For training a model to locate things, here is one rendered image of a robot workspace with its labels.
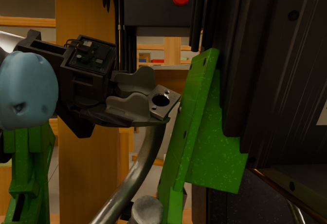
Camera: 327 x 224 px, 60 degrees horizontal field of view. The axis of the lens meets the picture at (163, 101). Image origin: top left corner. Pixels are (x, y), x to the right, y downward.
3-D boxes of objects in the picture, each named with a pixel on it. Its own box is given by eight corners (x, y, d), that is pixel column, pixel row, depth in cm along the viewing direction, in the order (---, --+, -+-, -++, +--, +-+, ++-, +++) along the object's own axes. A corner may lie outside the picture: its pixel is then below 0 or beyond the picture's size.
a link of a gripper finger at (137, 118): (173, 114, 35) (104, 88, 36) (162, 140, 40) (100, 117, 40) (179, 97, 38) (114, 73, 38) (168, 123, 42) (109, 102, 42)
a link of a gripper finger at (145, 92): (181, 80, 40) (115, 69, 38) (170, 107, 44) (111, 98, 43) (180, 65, 42) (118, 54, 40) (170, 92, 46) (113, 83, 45)
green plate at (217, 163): (230, 240, 34) (279, 66, 32) (162, 225, 33) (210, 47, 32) (206, 199, 45) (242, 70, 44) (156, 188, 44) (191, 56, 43)
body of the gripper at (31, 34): (107, 81, 34) (6, 54, 33) (101, 123, 40) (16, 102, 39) (121, 44, 39) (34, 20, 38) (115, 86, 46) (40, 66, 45)
